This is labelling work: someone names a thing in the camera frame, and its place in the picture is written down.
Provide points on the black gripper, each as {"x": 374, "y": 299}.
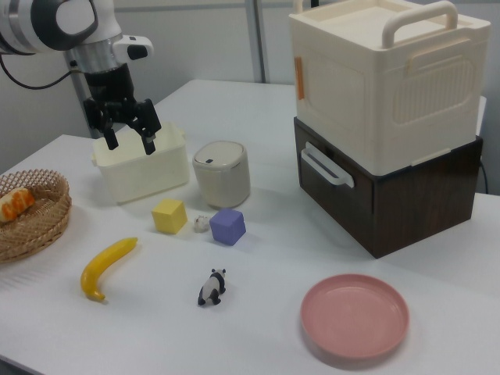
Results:
{"x": 109, "y": 88}

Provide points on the beige dustbin flip lid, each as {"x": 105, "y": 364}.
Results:
{"x": 216, "y": 154}

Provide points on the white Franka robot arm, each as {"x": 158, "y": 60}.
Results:
{"x": 58, "y": 23}

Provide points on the beige desktop dustbin body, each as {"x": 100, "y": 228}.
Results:
{"x": 222, "y": 187}

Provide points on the cream open plastic container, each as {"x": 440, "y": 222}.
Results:
{"x": 140, "y": 176}

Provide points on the yellow foam cube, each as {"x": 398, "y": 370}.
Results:
{"x": 168, "y": 216}

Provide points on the crumpled white paper ball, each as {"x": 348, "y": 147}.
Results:
{"x": 201, "y": 223}

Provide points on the orange crusted bread piece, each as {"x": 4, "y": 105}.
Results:
{"x": 15, "y": 205}

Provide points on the yellow banana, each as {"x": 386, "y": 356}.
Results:
{"x": 103, "y": 263}

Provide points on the purple foam cube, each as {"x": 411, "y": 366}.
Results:
{"x": 226, "y": 228}

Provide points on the woven wicker basket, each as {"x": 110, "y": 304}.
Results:
{"x": 35, "y": 234}

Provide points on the black white panda figurine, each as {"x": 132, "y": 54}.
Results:
{"x": 213, "y": 289}

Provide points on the cream plastic storage cabinet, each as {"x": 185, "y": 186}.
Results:
{"x": 371, "y": 97}

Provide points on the pink round plate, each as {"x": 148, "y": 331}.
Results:
{"x": 353, "y": 316}

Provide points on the grey partition post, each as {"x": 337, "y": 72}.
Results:
{"x": 259, "y": 39}

